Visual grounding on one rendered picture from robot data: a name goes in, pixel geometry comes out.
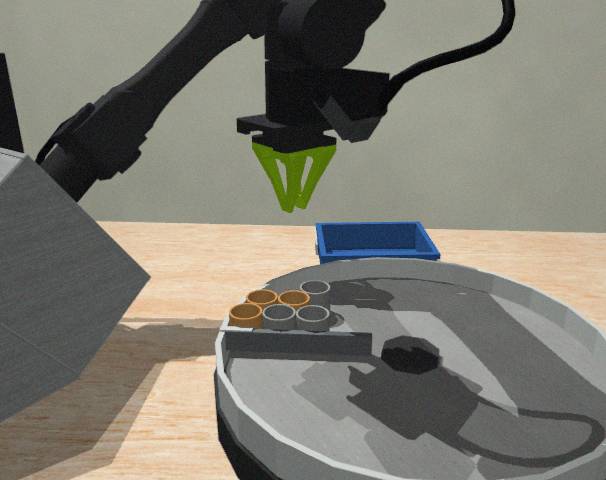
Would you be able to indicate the blue tray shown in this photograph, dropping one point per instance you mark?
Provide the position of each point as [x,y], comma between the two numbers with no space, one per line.
[358,240]

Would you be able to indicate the bronze bushing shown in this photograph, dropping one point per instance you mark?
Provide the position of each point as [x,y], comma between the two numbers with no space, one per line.
[262,296]
[294,299]
[244,312]

